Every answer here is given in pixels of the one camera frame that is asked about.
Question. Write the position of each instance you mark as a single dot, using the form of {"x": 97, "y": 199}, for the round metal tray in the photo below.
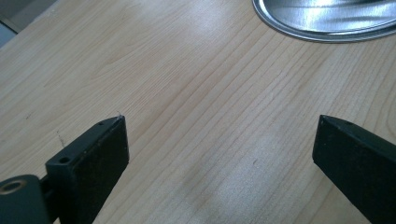
{"x": 330, "y": 18}

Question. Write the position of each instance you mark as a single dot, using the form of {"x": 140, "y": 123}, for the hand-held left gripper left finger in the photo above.
{"x": 90, "y": 168}

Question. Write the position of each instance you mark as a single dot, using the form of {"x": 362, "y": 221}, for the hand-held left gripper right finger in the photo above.
{"x": 358, "y": 165}

